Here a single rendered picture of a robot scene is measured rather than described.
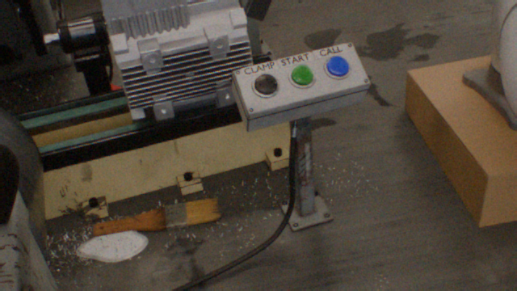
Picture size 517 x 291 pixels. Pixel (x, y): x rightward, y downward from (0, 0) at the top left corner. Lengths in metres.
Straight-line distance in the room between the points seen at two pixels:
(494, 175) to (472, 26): 0.64
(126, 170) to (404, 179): 0.46
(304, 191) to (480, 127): 0.29
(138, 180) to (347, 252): 0.37
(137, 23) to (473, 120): 0.54
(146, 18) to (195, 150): 0.24
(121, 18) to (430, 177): 0.55
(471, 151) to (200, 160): 0.44
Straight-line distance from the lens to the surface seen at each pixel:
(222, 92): 0.95
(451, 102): 1.07
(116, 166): 1.03
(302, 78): 0.80
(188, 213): 1.00
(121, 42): 0.92
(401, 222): 0.98
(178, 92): 0.95
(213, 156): 1.05
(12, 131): 0.76
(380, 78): 1.30
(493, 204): 0.96
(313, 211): 0.98
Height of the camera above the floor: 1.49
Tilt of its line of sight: 38 degrees down
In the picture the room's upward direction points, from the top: 6 degrees counter-clockwise
